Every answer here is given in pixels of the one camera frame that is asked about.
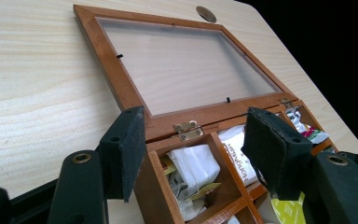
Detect brown wooden tea box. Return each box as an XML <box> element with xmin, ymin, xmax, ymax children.
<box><xmin>73</xmin><ymin>4</ymin><xmax>339</xmax><ymax>224</ymax></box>

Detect red green tea packet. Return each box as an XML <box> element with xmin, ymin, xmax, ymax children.
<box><xmin>286</xmin><ymin>106</ymin><xmax>330</xmax><ymax>145</ymax></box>

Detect crumpled white tea bag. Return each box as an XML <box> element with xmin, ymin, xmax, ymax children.
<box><xmin>178</xmin><ymin>198</ymin><xmax>207</xmax><ymax>222</ymax></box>

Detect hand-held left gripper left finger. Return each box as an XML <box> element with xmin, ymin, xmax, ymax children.
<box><xmin>98</xmin><ymin>105</ymin><xmax>146</xmax><ymax>203</ymax></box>

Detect yellow green tea packet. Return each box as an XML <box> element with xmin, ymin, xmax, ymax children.
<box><xmin>269</xmin><ymin>191</ymin><xmax>308</xmax><ymax>224</ymax></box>

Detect white printed tea sachet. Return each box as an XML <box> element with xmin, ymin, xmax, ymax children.
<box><xmin>218</xmin><ymin>124</ymin><xmax>262</xmax><ymax>188</ymax></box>

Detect yellow tea bag tag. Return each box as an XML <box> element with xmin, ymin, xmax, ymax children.
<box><xmin>185</xmin><ymin>182</ymin><xmax>223</xmax><ymax>202</ymax></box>

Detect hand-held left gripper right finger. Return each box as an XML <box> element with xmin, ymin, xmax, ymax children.
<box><xmin>241</xmin><ymin>106</ymin><xmax>313</xmax><ymax>201</ymax></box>

